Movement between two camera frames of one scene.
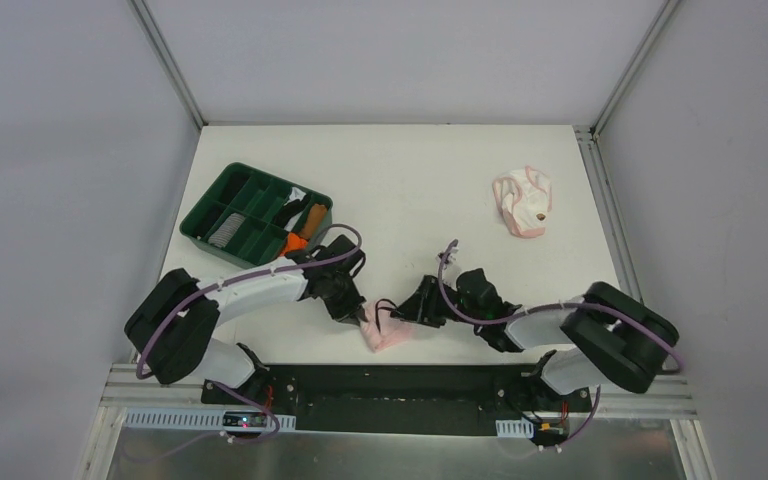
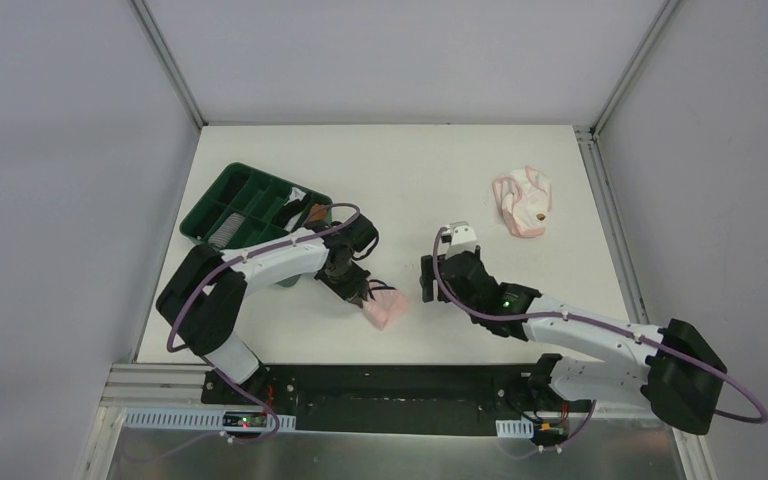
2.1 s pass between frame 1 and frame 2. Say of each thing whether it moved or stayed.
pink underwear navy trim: moved
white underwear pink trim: stayed
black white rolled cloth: stayed
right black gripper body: moved
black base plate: stayed
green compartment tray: stayed
